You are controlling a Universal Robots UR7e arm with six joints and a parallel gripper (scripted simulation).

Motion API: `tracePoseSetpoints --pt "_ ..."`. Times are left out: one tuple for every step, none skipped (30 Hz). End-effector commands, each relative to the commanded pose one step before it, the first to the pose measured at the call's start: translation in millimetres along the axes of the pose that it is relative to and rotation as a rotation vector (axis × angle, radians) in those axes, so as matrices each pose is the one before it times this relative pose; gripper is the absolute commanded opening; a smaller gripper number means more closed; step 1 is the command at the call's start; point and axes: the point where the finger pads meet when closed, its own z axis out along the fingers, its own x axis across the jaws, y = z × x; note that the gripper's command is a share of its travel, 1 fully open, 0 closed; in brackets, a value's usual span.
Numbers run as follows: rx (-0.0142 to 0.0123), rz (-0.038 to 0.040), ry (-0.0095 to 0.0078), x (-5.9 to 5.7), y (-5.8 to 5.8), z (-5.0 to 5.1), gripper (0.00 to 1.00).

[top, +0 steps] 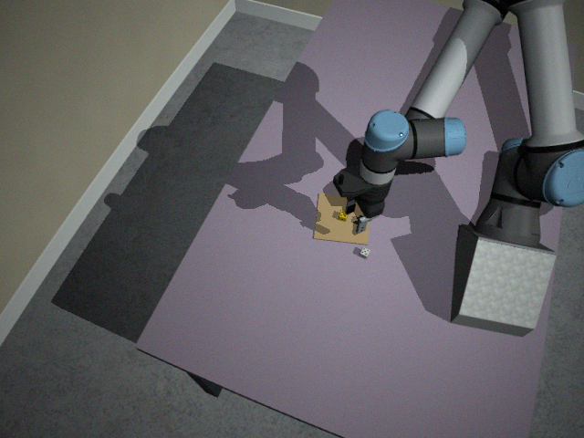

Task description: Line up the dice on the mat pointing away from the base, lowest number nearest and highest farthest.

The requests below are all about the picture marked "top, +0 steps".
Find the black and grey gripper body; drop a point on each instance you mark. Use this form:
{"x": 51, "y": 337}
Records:
{"x": 370, "y": 199}

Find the tan flat mat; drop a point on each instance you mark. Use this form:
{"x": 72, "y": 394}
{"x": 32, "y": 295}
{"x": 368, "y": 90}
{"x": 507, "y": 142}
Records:
{"x": 329, "y": 227}

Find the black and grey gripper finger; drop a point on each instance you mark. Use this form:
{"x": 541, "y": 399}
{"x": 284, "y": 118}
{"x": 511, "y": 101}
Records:
{"x": 350, "y": 207}
{"x": 361, "y": 227}

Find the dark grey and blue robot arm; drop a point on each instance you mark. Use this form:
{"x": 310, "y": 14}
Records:
{"x": 527, "y": 169}

